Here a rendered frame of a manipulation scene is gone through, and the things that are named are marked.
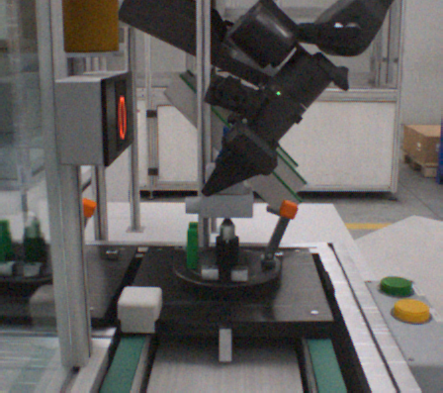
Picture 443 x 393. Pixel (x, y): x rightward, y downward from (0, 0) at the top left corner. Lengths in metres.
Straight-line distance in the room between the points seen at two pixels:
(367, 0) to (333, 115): 4.05
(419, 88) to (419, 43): 0.70
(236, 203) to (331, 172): 4.12
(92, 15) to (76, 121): 0.09
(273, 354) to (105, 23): 0.41
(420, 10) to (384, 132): 4.92
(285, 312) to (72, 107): 0.35
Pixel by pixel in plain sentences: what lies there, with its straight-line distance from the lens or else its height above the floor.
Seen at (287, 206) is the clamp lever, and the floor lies 1.07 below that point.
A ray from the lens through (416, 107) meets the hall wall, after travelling 9.62.
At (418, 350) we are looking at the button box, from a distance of 0.65.
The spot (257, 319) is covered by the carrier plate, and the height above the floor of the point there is 0.97.
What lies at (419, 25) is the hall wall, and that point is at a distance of 9.56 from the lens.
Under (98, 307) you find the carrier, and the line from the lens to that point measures 0.70.
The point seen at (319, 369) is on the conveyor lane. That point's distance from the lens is 0.62.
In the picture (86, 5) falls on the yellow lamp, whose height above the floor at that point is 1.30.
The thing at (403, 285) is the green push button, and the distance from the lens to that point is 0.77.
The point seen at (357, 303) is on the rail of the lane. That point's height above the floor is 0.95.
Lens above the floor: 1.27
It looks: 13 degrees down
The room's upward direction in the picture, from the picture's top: straight up
